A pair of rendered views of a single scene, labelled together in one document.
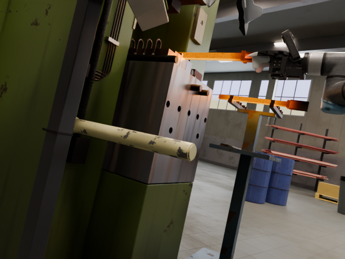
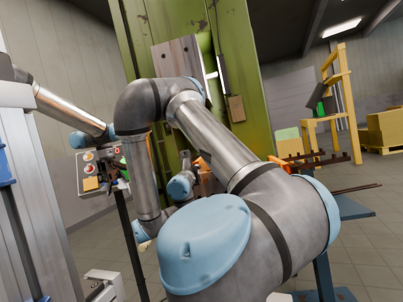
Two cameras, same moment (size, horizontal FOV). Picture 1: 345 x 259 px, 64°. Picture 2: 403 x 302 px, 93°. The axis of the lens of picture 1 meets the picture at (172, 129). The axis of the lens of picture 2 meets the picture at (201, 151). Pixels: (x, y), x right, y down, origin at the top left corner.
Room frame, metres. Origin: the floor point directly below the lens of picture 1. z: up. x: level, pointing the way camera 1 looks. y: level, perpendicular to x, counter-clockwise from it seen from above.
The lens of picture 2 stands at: (0.70, -1.13, 1.14)
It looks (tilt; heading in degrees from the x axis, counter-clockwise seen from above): 4 degrees down; 68
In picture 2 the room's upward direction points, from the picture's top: 12 degrees counter-clockwise
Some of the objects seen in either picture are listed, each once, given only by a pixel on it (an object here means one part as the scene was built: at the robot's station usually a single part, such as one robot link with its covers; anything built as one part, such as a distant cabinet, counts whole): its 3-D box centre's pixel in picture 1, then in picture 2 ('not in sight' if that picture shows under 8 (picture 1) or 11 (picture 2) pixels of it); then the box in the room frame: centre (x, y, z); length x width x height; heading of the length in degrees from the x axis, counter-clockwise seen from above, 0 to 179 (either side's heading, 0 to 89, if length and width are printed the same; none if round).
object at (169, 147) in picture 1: (125, 136); (156, 227); (0.79, 0.13, 0.62); 0.44 x 0.05 x 0.05; 59
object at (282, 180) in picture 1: (264, 177); not in sight; (4.51, -1.62, 0.38); 1.04 x 0.64 x 0.77; 136
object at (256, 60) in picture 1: (256, 60); not in sight; (0.98, -0.24, 0.98); 0.09 x 0.03 x 0.06; 62
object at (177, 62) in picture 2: not in sight; (191, 79); (1.28, 0.18, 1.56); 0.42 x 0.39 x 0.40; 59
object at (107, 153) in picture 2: not in sight; (106, 153); (0.63, -0.09, 1.15); 0.08 x 0.08 x 0.05
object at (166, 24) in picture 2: not in sight; (182, 21); (1.36, 0.31, 2.06); 0.44 x 0.41 x 0.47; 59
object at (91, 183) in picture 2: not in sight; (90, 183); (0.50, 0.13, 1.01); 0.07 x 0.05 x 0.07; 174
